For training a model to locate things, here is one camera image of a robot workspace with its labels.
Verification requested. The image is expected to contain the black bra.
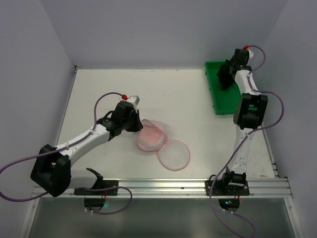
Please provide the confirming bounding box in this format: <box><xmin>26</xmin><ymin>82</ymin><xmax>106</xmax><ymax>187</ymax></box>
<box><xmin>216</xmin><ymin>65</ymin><xmax>237</xmax><ymax>91</ymax></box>

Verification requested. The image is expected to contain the pink bra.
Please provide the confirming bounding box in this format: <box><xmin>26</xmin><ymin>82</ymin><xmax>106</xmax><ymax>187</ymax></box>
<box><xmin>137</xmin><ymin>120</ymin><xmax>167</xmax><ymax>151</ymax></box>

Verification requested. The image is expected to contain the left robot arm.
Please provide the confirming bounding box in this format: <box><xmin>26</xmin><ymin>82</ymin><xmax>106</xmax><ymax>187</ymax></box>
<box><xmin>30</xmin><ymin>96</ymin><xmax>143</xmax><ymax>197</ymax></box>

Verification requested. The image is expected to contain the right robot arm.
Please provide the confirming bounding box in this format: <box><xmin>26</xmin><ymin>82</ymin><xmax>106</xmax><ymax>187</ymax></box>
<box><xmin>213</xmin><ymin>46</ymin><xmax>268</xmax><ymax>195</ymax></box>

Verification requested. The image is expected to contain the green plastic tray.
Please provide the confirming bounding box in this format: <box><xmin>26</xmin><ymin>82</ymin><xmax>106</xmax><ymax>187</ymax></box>
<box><xmin>205</xmin><ymin>61</ymin><xmax>241</xmax><ymax>115</ymax></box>

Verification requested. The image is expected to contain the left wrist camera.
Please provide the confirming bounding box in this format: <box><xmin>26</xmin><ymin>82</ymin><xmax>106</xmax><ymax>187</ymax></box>
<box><xmin>121</xmin><ymin>94</ymin><xmax>140</xmax><ymax>110</ymax></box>

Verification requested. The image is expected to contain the aluminium mounting rail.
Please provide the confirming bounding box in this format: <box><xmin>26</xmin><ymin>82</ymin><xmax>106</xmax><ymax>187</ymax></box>
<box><xmin>32</xmin><ymin>177</ymin><xmax>294</xmax><ymax>199</ymax></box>

